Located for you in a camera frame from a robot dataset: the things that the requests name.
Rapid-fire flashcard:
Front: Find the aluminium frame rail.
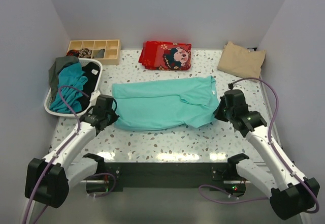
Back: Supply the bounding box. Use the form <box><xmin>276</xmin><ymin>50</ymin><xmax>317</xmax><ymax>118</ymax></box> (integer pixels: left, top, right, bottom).
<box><xmin>253</xmin><ymin>81</ymin><xmax>313</xmax><ymax>224</ymax></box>

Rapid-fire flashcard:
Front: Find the dark grey t shirt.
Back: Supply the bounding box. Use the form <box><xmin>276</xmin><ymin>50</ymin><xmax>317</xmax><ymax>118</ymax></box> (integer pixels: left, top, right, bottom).
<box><xmin>48</xmin><ymin>56</ymin><xmax>79</xmax><ymax>99</ymax></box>

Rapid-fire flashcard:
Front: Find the black garment with label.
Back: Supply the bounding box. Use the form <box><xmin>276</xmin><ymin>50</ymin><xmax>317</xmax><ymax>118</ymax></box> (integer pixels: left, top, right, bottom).
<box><xmin>78</xmin><ymin>62</ymin><xmax>101</xmax><ymax>111</ymax></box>

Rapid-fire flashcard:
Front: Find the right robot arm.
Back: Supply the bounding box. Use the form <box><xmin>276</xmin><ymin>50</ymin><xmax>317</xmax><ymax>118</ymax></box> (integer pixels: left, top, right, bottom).
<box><xmin>214</xmin><ymin>89</ymin><xmax>320</xmax><ymax>220</ymax></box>

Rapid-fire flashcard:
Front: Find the red black patterned sock roll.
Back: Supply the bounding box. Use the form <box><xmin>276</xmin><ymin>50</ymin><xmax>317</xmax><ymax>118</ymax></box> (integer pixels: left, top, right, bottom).
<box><xmin>66</xmin><ymin>49</ymin><xmax>80</xmax><ymax>57</ymax></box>

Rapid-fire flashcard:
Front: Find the grey sock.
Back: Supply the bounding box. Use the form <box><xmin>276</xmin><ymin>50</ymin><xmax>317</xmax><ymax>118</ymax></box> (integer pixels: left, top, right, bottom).
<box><xmin>93</xmin><ymin>49</ymin><xmax>105</xmax><ymax>59</ymax></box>

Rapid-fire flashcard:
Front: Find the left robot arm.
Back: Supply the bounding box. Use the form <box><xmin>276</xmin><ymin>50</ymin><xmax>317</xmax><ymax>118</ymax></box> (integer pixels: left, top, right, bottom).
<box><xmin>24</xmin><ymin>95</ymin><xmax>118</xmax><ymax>208</ymax></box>

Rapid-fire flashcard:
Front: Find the beige folded t shirt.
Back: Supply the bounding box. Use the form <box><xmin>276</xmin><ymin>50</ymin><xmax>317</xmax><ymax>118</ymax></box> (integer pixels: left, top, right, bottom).
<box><xmin>217</xmin><ymin>41</ymin><xmax>266</xmax><ymax>78</ymax></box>

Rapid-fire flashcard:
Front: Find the wooden compartment organizer box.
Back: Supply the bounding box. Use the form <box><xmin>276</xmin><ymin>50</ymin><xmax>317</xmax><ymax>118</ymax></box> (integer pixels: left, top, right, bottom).
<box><xmin>67</xmin><ymin>40</ymin><xmax>121</xmax><ymax>66</ymax></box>

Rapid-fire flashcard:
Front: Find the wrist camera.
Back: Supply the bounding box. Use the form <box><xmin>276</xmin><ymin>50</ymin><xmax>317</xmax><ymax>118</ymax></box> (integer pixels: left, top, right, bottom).
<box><xmin>89</xmin><ymin>90</ymin><xmax>101</xmax><ymax>105</ymax></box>
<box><xmin>228</xmin><ymin>83</ymin><xmax>235</xmax><ymax>90</ymax></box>

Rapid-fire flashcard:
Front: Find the teal t shirt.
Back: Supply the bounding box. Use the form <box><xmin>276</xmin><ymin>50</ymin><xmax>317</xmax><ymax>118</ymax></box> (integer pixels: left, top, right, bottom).
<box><xmin>49</xmin><ymin>62</ymin><xmax>88</xmax><ymax>114</ymax></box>

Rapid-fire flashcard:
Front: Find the mint green t shirt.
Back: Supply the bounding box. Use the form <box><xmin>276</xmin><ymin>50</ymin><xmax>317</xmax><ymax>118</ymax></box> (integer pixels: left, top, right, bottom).
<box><xmin>112</xmin><ymin>76</ymin><xmax>219</xmax><ymax>131</ymax></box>

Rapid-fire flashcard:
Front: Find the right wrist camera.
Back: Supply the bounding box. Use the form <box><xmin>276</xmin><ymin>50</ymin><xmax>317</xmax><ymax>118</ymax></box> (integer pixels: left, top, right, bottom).
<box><xmin>228</xmin><ymin>83</ymin><xmax>235</xmax><ymax>90</ymax></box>

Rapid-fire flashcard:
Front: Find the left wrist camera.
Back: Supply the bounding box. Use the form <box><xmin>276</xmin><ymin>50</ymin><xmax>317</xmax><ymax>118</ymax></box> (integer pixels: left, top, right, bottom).
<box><xmin>89</xmin><ymin>90</ymin><xmax>101</xmax><ymax>105</ymax></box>

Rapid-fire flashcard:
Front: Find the red folded cartoon blanket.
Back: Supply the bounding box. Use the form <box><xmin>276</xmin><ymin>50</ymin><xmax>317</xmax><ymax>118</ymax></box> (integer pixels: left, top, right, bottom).
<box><xmin>139</xmin><ymin>41</ymin><xmax>191</xmax><ymax>71</ymax></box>

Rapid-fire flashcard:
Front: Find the pink brown patterned sock roll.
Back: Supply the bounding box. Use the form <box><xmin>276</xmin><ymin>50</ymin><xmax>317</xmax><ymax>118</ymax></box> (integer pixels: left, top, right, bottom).
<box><xmin>78</xmin><ymin>48</ymin><xmax>92</xmax><ymax>58</ymax></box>

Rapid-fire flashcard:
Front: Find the white plastic laundry basket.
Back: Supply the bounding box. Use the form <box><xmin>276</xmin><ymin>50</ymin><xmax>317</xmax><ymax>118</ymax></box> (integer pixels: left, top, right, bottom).
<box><xmin>44</xmin><ymin>56</ymin><xmax>103</xmax><ymax>117</ymax></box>

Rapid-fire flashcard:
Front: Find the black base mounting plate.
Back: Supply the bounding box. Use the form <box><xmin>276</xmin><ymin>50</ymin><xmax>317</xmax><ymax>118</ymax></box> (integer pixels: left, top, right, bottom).
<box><xmin>76</xmin><ymin>162</ymin><xmax>256</xmax><ymax>197</ymax></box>

